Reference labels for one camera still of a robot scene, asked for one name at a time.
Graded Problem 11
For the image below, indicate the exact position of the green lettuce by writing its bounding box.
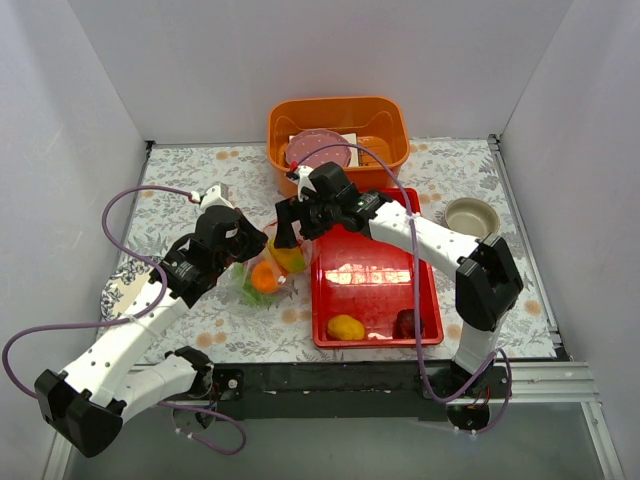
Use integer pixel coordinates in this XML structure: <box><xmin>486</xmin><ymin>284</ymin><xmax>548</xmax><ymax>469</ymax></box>
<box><xmin>231</xmin><ymin>265</ymin><xmax>279</xmax><ymax>307</ymax></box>

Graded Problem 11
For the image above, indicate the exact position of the yellow green mango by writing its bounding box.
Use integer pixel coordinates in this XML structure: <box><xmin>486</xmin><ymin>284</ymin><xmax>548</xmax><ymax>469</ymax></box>
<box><xmin>267</xmin><ymin>238</ymin><xmax>307</xmax><ymax>275</ymax></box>

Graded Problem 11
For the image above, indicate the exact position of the clear zip top bag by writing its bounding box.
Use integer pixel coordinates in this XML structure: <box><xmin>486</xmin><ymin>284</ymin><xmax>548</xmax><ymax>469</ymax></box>
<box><xmin>227</xmin><ymin>221</ymin><xmax>314</xmax><ymax>309</ymax></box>

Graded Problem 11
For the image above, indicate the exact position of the orange tangerine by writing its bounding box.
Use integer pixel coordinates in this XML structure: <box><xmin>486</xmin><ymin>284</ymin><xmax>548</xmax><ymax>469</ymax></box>
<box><xmin>250</xmin><ymin>261</ymin><xmax>279</xmax><ymax>294</ymax></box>

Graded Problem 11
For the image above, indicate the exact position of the yellow lemon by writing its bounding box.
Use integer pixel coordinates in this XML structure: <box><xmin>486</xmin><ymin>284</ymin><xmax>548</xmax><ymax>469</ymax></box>
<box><xmin>327</xmin><ymin>314</ymin><xmax>366</xmax><ymax>341</ymax></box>

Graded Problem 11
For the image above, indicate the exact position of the dark red fruit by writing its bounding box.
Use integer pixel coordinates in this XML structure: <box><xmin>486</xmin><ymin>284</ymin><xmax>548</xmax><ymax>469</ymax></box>
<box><xmin>393</xmin><ymin>309</ymin><xmax>416</xmax><ymax>339</ymax></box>

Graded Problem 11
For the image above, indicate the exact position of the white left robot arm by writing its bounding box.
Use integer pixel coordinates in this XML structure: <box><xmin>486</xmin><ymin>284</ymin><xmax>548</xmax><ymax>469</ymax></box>
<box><xmin>34</xmin><ymin>205</ymin><xmax>268</xmax><ymax>458</ymax></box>

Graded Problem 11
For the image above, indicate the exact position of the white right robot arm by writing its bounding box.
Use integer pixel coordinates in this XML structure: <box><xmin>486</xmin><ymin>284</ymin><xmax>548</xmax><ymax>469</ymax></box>
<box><xmin>274</xmin><ymin>162</ymin><xmax>523</xmax><ymax>398</ymax></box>

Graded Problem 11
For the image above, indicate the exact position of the pink dotted plate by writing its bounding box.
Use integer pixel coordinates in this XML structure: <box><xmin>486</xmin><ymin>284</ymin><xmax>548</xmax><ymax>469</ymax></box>
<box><xmin>284</xmin><ymin>129</ymin><xmax>352</xmax><ymax>168</ymax></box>

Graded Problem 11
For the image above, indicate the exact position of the orange plastic bin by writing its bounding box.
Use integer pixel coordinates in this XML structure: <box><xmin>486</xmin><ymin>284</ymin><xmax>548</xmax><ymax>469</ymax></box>
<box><xmin>267</xmin><ymin>96</ymin><xmax>410</xmax><ymax>197</ymax></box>

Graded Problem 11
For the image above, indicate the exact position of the floral tablecloth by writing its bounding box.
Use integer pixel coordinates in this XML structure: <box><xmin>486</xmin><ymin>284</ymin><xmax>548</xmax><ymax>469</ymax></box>
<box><xmin>126</xmin><ymin>138</ymin><xmax>555</xmax><ymax>364</ymax></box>

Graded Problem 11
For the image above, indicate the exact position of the red plastic tray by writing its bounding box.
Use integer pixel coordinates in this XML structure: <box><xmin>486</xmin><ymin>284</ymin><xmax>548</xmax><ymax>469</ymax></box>
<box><xmin>303</xmin><ymin>188</ymin><xmax>445</xmax><ymax>350</ymax></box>

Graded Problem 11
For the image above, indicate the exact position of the blue floral plate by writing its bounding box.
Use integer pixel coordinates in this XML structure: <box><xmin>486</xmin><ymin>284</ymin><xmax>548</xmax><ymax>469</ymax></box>
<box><xmin>100</xmin><ymin>259</ymin><xmax>152</xmax><ymax>321</ymax></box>

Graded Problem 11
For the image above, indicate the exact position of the beige ceramic bowl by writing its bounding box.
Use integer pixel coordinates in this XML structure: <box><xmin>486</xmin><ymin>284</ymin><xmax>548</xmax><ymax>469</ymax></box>
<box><xmin>445</xmin><ymin>197</ymin><xmax>500</xmax><ymax>238</ymax></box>

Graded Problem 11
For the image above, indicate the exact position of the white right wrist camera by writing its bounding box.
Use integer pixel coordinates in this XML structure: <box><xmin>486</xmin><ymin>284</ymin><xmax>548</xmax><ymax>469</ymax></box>
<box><xmin>286</xmin><ymin>165</ymin><xmax>316</xmax><ymax>201</ymax></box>

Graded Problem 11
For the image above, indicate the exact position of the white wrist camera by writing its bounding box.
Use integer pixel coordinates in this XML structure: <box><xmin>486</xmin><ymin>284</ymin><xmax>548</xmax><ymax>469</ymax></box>
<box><xmin>286</xmin><ymin>165</ymin><xmax>316</xmax><ymax>201</ymax></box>
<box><xmin>189</xmin><ymin>183</ymin><xmax>233</xmax><ymax>211</ymax></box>

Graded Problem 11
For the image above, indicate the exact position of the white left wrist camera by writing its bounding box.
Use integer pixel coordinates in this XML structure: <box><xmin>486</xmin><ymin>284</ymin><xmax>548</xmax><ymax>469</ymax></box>
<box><xmin>189</xmin><ymin>183</ymin><xmax>233</xmax><ymax>211</ymax></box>

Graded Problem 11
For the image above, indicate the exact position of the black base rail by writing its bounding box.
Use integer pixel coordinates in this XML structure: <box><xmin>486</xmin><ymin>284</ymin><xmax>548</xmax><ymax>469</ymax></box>
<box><xmin>164</xmin><ymin>359</ymin><xmax>519</xmax><ymax>424</ymax></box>

